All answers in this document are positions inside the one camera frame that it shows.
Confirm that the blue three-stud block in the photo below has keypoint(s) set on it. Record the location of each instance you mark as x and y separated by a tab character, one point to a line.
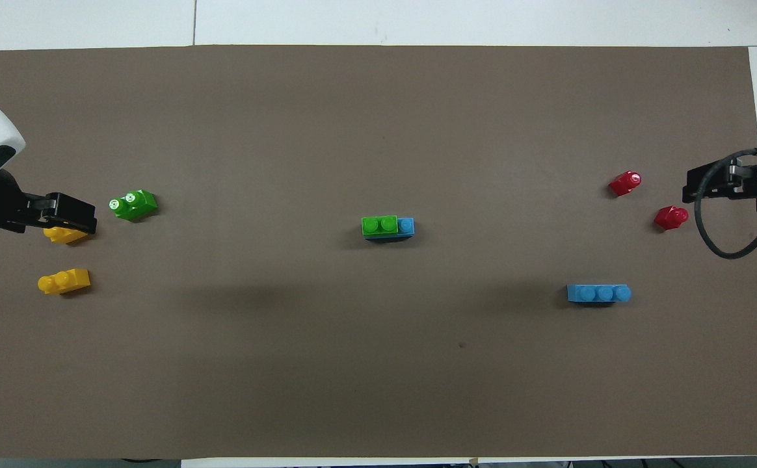
406	226
598	294

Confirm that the brown table mat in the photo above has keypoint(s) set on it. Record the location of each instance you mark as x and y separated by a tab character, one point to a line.
352	357

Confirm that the green block with white stickers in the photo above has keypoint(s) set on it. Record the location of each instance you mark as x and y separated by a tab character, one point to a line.
134	205

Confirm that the yellow two-stud block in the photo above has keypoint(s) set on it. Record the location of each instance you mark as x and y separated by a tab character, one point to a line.
65	281
66	235

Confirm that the red single-stud block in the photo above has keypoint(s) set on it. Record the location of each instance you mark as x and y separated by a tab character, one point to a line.
625	183
670	217

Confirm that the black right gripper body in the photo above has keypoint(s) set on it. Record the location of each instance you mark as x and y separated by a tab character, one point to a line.
720	179

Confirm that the plain green two-stud block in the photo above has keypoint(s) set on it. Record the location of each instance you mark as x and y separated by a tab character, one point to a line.
379	225

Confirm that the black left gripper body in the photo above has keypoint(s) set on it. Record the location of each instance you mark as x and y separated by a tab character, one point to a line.
69	213

